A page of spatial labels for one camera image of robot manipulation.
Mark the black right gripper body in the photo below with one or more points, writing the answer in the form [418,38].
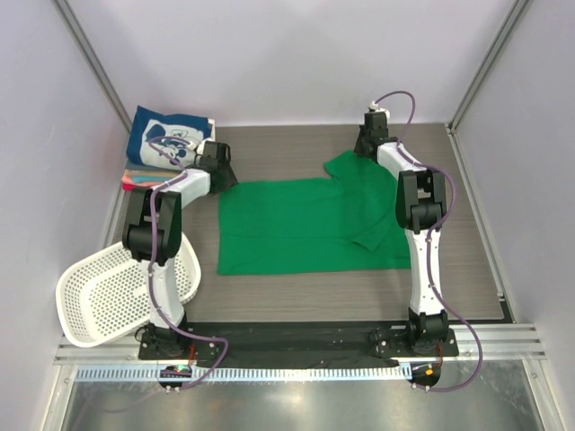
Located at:
[362,137]

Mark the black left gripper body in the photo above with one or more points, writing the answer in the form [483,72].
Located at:
[227,177]

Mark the green t shirt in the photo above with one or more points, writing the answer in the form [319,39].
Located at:
[342,222]

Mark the white perforated plastic basket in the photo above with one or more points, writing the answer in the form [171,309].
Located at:
[103,297]

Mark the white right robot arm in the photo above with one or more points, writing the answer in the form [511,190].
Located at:
[420,205]

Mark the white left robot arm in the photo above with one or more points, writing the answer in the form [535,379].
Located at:
[152,233]

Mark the white folded t shirt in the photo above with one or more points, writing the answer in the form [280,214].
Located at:
[210,137]

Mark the turquoise folded t shirt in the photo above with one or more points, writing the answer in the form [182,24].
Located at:
[143,178]

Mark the navy printed folded t shirt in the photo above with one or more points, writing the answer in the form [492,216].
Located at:
[157,134]

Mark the grey teal folded t shirt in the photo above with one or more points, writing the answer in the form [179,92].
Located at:
[149,170]

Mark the beige folded t shirt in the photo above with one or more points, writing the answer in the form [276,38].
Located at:
[146,175]

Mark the salmon pink folded t shirt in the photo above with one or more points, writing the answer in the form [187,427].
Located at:
[141,178]

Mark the red folded t shirt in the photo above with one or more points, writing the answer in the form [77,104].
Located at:
[132,186]

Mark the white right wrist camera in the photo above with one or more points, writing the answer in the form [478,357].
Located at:
[374,107]

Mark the right aluminium corner post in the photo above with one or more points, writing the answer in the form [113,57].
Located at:
[501,39]

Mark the aluminium corner post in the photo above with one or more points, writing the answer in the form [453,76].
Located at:
[91,58]
[501,39]

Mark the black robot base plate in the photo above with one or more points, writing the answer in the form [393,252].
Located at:
[296,345]

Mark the left aluminium corner post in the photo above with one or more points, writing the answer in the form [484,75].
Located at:
[91,58]

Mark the white slotted cable duct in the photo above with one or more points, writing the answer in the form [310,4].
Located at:
[181,373]

